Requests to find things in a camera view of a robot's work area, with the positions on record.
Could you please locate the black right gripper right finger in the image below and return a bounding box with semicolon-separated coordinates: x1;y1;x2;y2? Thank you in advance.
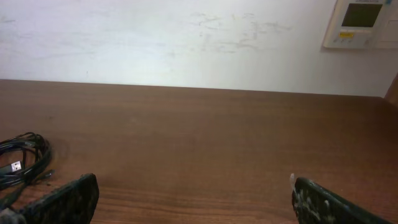
292;177;391;224

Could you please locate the white wall thermostat panel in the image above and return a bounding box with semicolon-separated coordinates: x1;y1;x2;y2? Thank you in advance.
323;0;397;49

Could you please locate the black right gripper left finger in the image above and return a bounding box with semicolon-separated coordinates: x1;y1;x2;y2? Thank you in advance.
19;173;100;224

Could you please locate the thin black usb cable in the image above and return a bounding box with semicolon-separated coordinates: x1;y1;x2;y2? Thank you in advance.
0;131;55;190

